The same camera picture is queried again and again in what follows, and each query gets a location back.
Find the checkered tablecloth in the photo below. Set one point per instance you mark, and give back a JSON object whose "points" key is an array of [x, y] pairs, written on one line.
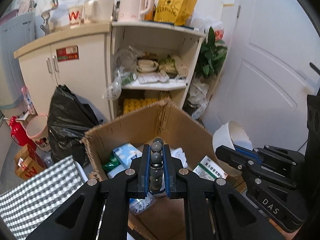
{"points": [[26, 206]]}

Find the green white medicine box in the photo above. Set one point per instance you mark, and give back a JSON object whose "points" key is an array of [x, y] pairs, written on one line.
{"points": [[209, 170]]}

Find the white plastic bags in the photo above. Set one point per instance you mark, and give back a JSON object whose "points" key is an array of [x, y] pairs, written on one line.
{"points": [[198, 91]]}

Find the silver faucet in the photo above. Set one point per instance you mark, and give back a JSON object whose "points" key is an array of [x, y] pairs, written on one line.
{"points": [[51, 6]]}

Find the yellow egg tray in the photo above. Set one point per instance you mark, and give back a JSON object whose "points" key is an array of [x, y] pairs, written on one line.
{"points": [[130, 105]]}

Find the clear plastic bag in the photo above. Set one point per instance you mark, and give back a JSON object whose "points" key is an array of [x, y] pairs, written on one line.
{"points": [[124, 71]]}

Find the white plush toy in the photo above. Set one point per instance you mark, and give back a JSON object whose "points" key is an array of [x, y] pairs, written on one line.
{"points": [[179, 154]]}

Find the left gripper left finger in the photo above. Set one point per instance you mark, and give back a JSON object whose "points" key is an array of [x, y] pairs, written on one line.
{"points": [[98, 209]]}

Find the white tape roll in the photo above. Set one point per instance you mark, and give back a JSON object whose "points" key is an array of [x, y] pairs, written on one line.
{"points": [[231, 134]]}

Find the open shelf unit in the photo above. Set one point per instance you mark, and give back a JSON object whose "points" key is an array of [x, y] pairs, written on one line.
{"points": [[176, 50]]}

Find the green potted plant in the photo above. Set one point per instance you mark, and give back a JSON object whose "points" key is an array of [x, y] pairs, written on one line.
{"points": [[212, 55]]}

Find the washing machine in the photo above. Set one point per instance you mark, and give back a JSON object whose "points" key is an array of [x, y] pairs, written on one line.
{"points": [[16, 32]]}

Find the black garbage bag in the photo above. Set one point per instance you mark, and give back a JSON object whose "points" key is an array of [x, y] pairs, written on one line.
{"points": [[68, 120]]}

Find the white electric kettle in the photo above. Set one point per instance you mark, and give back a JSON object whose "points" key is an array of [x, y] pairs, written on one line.
{"points": [[134, 10]]}

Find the pink bottle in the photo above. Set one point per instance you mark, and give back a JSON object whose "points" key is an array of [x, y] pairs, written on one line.
{"points": [[28, 100]]}

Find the cream two-door cabinet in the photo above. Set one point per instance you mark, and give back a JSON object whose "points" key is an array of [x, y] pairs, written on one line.
{"points": [[78, 58]]}

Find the white red paper cup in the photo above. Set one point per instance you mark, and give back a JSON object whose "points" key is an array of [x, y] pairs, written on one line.
{"points": [[75, 16]]}

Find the red thermos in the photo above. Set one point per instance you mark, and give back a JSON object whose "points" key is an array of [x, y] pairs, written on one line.
{"points": [[19, 135]]}

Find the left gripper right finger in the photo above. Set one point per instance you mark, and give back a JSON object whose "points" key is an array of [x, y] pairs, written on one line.
{"points": [[213, 209]]}

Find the white door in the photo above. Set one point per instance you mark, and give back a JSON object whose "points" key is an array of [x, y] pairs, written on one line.
{"points": [[267, 74]]}

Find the yellow paper bag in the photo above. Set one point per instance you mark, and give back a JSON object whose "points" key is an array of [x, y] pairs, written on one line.
{"points": [[175, 12]]}

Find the stacked ceramic bowls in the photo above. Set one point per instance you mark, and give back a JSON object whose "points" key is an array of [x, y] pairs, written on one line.
{"points": [[147, 66]]}

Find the green medicine sachet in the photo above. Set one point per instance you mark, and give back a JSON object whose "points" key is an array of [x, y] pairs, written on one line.
{"points": [[111, 163]]}

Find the light blue tissue packet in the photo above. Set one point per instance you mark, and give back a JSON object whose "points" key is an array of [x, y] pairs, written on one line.
{"points": [[126, 153]]}

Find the white rice cooker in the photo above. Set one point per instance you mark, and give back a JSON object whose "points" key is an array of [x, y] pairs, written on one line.
{"points": [[96, 11]]}

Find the brown paper bag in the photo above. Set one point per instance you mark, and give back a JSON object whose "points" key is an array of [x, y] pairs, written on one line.
{"points": [[28, 163]]}

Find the pink minnie waste bin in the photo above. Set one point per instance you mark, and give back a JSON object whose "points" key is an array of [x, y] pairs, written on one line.
{"points": [[37, 131]]}

